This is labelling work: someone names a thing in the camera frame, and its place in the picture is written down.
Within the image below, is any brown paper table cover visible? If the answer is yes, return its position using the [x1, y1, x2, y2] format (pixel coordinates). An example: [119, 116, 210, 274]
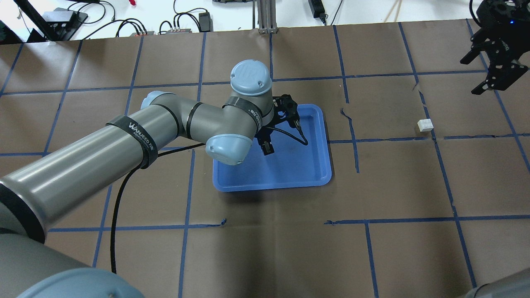
[1, 19, 529, 298]

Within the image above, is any blue plastic tray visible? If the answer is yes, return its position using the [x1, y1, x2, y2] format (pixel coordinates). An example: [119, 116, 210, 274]
[212, 104, 332, 192]

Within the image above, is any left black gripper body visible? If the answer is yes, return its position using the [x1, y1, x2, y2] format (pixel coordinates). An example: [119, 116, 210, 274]
[255, 94, 300, 143]

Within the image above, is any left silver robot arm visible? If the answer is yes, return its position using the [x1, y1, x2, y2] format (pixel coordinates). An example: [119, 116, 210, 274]
[0, 59, 302, 298]

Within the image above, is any black power adapter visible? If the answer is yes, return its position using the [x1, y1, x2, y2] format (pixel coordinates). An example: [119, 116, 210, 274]
[308, 0, 326, 19]

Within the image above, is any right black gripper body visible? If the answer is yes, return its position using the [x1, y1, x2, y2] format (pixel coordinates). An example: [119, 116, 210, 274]
[460, 0, 530, 96]

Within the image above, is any black usb hub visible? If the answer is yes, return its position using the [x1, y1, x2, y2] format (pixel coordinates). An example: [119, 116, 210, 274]
[158, 13, 193, 35]

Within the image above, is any aluminium frame post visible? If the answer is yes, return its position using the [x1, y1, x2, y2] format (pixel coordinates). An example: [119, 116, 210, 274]
[252, 0, 278, 35]

